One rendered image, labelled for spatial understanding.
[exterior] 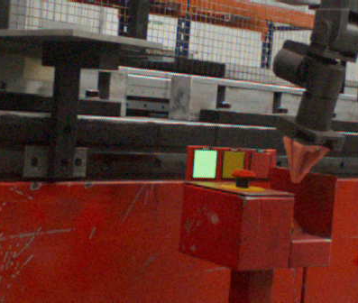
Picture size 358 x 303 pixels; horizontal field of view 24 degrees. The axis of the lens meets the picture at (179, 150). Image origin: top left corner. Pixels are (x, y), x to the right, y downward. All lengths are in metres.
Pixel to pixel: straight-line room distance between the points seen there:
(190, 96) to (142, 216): 0.34
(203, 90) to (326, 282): 0.56
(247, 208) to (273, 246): 0.09
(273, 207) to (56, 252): 0.36
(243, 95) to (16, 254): 0.73
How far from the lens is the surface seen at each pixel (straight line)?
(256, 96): 1.89
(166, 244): 1.55
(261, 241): 1.30
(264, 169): 1.49
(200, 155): 1.39
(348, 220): 2.02
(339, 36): 1.32
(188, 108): 1.72
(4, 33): 1.33
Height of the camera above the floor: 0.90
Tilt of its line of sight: 3 degrees down
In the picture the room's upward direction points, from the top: 5 degrees clockwise
